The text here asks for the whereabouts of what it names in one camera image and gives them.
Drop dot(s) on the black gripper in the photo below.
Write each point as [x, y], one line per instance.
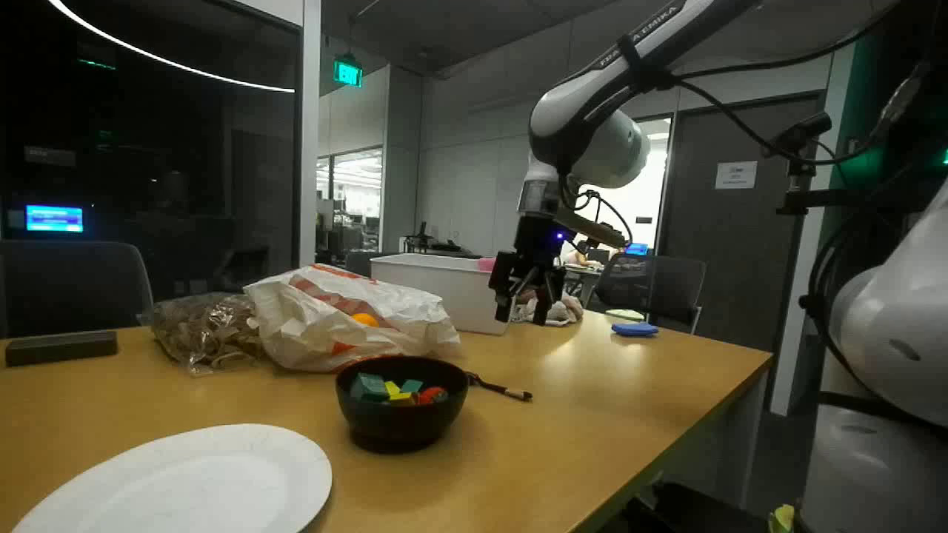
[539, 254]

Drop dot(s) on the red toy strawberry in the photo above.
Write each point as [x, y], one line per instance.
[432, 394]

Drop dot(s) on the teal wooden block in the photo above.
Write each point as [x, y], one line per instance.
[371, 387]
[410, 387]

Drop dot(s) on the yellow wooden block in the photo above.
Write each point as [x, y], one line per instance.
[396, 393]

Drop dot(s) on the black bowl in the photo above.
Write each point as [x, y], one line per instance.
[396, 427]

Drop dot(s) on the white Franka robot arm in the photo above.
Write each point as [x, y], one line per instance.
[593, 92]

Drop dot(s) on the white round plate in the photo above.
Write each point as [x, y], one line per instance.
[189, 485]

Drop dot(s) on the white crumpled cloth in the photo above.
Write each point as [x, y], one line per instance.
[568, 313]

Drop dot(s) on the black plastic spoon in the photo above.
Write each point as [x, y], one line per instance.
[499, 388]

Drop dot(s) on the white cabinet box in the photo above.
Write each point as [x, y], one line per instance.
[435, 285]

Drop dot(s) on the pale green flat object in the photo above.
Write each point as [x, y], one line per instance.
[627, 314]

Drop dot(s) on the blue flat object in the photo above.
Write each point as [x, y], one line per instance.
[635, 329]

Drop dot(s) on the blue background monitor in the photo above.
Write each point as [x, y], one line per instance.
[639, 251]

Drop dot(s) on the black mesh office chair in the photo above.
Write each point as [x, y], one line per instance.
[670, 285]

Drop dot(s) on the white orange plastic bag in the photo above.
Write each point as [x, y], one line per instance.
[316, 322]

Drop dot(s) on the white paper door sign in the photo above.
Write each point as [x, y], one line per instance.
[736, 177]

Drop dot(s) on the green exit sign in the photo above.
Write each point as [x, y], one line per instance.
[348, 73]

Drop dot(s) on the clear bag of brown snacks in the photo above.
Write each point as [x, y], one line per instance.
[204, 328]

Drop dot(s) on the yellow green object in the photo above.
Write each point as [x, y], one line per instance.
[783, 519]

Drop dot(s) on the grey office chair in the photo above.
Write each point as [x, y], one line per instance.
[69, 285]

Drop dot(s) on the black rectangular block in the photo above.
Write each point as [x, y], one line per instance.
[60, 348]

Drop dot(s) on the blue lit screen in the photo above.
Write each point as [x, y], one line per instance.
[54, 218]

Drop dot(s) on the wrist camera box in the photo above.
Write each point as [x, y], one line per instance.
[598, 229]

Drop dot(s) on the black camera on stand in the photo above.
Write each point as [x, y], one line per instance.
[801, 138]

